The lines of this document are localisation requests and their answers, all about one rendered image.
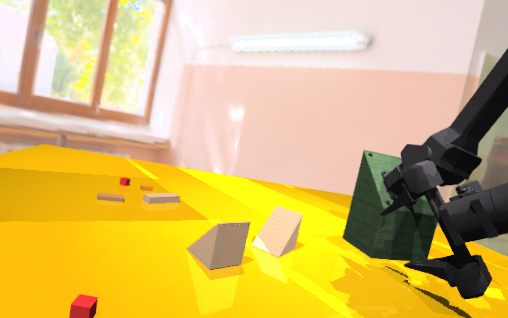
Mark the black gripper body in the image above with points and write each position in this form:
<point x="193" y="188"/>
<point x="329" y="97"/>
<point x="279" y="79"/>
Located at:
<point x="463" y="220"/>

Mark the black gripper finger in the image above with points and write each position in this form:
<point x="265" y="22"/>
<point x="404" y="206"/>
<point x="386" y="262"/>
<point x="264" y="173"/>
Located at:
<point x="404" y="198"/>
<point x="439" y="267"/>

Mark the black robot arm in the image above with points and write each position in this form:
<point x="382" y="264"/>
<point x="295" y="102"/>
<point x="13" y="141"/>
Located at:
<point x="454" y="150"/>

